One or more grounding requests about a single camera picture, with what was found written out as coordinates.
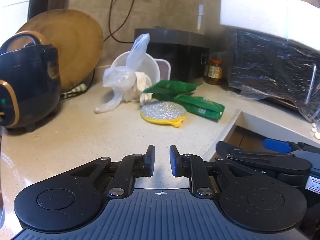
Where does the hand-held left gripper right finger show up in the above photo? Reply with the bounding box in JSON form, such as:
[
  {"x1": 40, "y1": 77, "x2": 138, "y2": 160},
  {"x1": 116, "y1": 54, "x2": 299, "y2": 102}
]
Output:
[{"x1": 169, "y1": 144, "x2": 252, "y2": 199}]

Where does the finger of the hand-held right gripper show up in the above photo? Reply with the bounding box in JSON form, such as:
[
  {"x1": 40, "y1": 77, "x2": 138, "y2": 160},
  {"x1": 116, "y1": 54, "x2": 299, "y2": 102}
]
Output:
[
  {"x1": 215, "y1": 141, "x2": 312, "y2": 180},
  {"x1": 263, "y1": 138, "x2": 304, "y2": 154}
]

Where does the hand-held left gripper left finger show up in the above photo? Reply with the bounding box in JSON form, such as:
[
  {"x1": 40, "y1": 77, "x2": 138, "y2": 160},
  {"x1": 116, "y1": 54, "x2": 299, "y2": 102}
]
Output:
[{"x1": 67, "y1": 144, "x2": 155, "y2": 199}]

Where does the green packet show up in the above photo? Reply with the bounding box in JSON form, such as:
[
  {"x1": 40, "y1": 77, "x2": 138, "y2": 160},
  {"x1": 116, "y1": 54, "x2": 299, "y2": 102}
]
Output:
[
  {"x1": 174, "y1": 94, "x2": 225, "y2": 122},
  {"x1": 142, "y1": 80, "x2": 198, "y2": 100}
]

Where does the clear plastic bag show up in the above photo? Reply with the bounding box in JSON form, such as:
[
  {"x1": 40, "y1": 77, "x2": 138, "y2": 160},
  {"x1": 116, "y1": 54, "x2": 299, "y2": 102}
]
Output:
[{"x1": 94, "y1": 34, "x2": 150, "y2": 114}]

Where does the round silver yellow-rimmed scouring pad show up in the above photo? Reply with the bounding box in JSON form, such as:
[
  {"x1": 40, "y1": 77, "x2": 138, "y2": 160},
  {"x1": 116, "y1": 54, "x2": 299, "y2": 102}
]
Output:
[{"x1": 140, "y1": 101, "x2": 187, "y2": 128}]

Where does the white crumpled bag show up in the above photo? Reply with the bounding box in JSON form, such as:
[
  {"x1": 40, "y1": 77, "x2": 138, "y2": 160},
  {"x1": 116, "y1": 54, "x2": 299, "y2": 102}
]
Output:
[{"x1": 125, "y1": 71, "x2": 153, "y2": 105}]

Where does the black plastic-covered rack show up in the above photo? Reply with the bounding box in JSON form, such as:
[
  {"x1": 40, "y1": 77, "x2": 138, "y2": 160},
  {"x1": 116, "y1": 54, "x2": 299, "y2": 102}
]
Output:
[{"x1": 227, "y1": 29, "x2": 320, "y2": 120}]

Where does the glass jar of sauce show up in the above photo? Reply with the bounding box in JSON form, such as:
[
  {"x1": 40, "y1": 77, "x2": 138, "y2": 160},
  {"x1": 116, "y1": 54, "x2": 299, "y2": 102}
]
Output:
[{"x1": 204, "y1": 59, "x2": 223, "y2": 85}]

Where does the white-rimmed square container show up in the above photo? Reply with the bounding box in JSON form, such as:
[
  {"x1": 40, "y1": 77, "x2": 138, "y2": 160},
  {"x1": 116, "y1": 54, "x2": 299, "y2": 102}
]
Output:
[{"x1": 154, "y1": 58, "x2": 172, "y2": 80}]

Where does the white plastic bowl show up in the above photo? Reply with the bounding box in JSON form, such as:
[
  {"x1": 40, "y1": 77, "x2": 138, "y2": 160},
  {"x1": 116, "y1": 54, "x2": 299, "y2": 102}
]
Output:
[{"x1": 111, "y1": 52, "x2": 160, "y2": 85}]

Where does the striped cloth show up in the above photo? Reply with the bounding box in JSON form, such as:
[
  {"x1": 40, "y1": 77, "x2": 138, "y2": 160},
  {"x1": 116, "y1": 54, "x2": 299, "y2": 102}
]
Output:
[{"x1": 60, "y1": 84, "x2": 87, "y2": 100}]

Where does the black box-shaped appliance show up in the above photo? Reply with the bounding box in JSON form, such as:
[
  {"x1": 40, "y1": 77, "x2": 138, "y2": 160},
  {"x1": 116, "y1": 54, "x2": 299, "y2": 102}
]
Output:
[{"x1": 134, "y1": 27, "x2": 210, "y2": 85}]

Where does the round wooden cutting board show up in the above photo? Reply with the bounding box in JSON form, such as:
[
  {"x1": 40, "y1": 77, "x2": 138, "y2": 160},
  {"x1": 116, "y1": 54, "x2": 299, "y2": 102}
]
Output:
[{"x1": 16, "y1": 9, "x2": 104, "y2": 94}]

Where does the dark blue rice cooker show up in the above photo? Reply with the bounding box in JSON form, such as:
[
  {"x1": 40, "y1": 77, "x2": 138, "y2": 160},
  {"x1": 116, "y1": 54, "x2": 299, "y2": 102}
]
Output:
[{"x1": 0, "y1": 30, "x2": 62, "y2": 133}]

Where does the black power cable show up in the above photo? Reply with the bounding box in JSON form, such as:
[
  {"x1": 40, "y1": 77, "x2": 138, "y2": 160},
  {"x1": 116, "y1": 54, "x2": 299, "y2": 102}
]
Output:
[
  {"x1": 103, "y1": 0, "x2": 138, "y2": 42},
  {"x1": 108, "y1": 0, "x2": 137, "y2": 44}
]

